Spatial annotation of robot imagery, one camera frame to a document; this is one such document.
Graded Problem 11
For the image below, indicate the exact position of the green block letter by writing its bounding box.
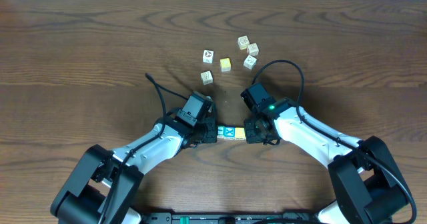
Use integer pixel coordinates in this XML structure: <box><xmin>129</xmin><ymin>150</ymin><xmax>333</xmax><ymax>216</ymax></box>
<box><xmin>217</xmin><ymin>126</ymin><xmax>225</xmax><ymax>139</ymax></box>

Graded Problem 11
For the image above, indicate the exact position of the plain yellow wooden block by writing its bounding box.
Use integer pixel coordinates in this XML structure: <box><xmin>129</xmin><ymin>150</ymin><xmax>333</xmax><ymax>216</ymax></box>
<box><xmin>234</xmin><ymin>127</ymin><xmax>246</xmax><ymax>140</ymax></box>

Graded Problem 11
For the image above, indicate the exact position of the blue block letter X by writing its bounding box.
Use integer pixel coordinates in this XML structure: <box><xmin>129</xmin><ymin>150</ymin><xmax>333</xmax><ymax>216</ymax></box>
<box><xmin>224</xmin><ymin>127</ymin><xmax>236</xmax><ymax>140</ymax></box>

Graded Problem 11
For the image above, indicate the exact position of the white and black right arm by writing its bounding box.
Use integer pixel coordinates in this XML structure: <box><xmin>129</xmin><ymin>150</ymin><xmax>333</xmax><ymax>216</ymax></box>
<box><xmin>242</xmin><ymin>94</ymin><xmax>417</xmax><ymax>224</ymax></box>

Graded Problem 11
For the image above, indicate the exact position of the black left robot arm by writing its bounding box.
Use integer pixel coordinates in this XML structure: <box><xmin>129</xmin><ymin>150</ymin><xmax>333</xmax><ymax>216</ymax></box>
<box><xmin>50</xmin><ymin>115</ymin><xmax>218</xmax><ymax>224</ymax></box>

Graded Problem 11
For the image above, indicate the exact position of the white block letter W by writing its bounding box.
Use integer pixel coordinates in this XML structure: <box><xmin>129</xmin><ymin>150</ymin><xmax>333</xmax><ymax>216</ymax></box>
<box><xmin>200</xmin><ymin>71</ymin><xmax>214</xmax><ymax>85</ymax></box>

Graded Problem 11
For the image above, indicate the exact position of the white block bird drawing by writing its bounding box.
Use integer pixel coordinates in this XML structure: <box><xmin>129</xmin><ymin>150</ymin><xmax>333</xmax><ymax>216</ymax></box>
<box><xmin>244</xmin><ymin>55</ymin><xmax>257</xmax><ymax>70</ymax></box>

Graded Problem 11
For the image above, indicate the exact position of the yellow top wooden block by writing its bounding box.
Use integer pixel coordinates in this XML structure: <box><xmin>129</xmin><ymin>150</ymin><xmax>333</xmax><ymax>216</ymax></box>
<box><xmin>220</xmin><ymin>58</ymin><xmax>232</xmax><ymax>72</ymax></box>

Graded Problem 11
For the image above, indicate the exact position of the white block red circle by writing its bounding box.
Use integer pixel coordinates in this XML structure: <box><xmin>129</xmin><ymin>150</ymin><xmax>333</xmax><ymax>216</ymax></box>
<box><xmin>203</xmin><ymin>50</ymin><xmax>214</xmax><ymax>64</ymax></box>

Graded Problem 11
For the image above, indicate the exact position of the tan block letter K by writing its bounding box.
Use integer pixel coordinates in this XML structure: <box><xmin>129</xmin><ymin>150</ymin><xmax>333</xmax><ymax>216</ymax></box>
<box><xmin>247</xmin><ymin>43</ymin><xmax>260</xmax><ymax>56</ymax></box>

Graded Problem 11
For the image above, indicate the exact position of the tan block top back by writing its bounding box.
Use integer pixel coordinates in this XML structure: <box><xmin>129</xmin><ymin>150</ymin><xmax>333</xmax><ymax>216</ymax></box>
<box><xmin>238</xmin><ymin>35</ymin><xmax>250</xmax><ymax>50</ymax></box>

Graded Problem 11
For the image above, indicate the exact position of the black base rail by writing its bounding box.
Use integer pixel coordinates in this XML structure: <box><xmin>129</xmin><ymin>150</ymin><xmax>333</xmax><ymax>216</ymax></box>
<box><xmin>141</xmin><ymin>211</ymin><xmax>319</xmax><ymax>224</ymax></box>

